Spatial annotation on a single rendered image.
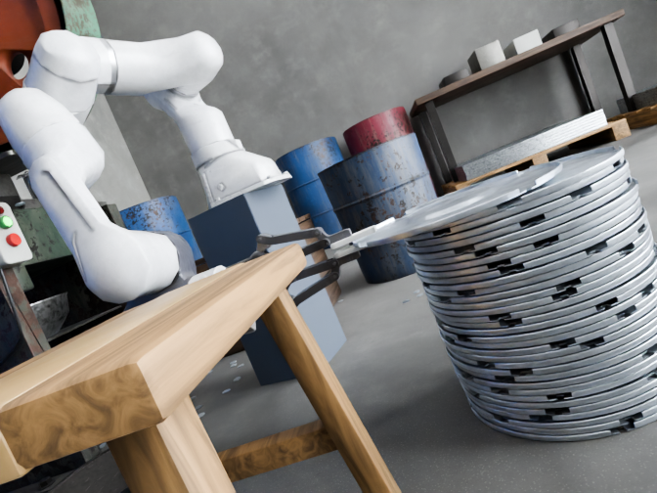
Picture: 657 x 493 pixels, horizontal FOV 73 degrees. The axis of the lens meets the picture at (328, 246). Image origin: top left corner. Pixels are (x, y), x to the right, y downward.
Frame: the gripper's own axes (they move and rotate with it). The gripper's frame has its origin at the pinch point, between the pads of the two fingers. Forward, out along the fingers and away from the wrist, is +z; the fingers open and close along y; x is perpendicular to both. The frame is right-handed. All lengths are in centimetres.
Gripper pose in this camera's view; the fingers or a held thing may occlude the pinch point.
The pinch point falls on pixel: (355, 242)
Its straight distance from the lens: 64.4
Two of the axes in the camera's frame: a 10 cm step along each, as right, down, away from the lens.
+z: 9.1, -3.6, -1.9
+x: 1.4, -1.6, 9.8
